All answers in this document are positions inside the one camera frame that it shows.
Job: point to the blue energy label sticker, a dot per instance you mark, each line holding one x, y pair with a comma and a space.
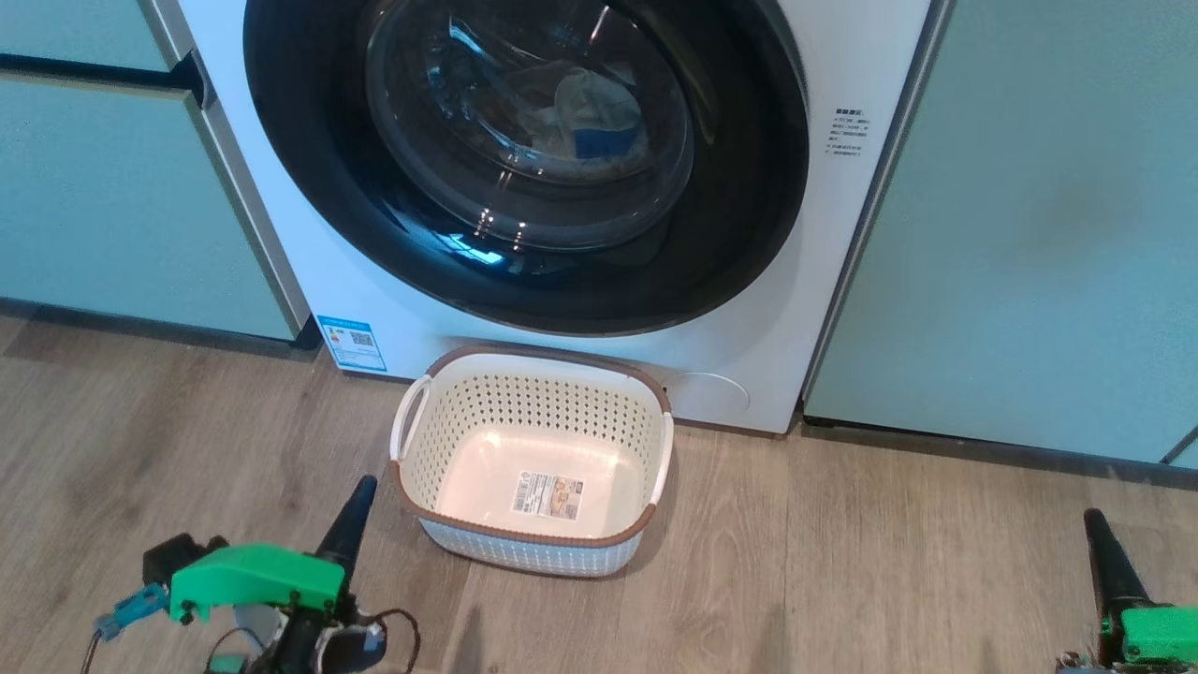
351, 344

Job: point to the white round filter cover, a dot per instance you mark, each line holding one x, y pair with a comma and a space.
716, 393

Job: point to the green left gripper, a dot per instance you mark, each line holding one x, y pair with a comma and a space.
253, 576

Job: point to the white front-load washing machine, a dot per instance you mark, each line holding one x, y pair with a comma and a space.
777, 309

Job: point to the mint green plain cabinet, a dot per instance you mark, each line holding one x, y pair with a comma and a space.
1029, 234

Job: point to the basket bottom barcode label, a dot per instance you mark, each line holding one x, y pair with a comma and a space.
547, 494

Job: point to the cream printed garment blue cuff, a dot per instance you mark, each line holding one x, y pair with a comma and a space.
552, 140

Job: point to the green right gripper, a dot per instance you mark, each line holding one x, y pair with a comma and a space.
1161, 635

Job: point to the stainless steel washing machine drum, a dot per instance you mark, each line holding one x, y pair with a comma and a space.
468, 84

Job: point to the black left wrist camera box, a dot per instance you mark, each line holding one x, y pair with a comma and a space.
173, 557

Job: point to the round black glass washer door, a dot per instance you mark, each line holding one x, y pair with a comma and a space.
309, 112

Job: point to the cream perforated brown-rimmed laundry basket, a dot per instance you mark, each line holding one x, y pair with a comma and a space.
524, 412

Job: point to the cream hooded garment blue cuff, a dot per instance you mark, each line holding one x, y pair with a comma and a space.
590, 94

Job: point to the white printed instruction label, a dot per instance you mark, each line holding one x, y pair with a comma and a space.
850, 131

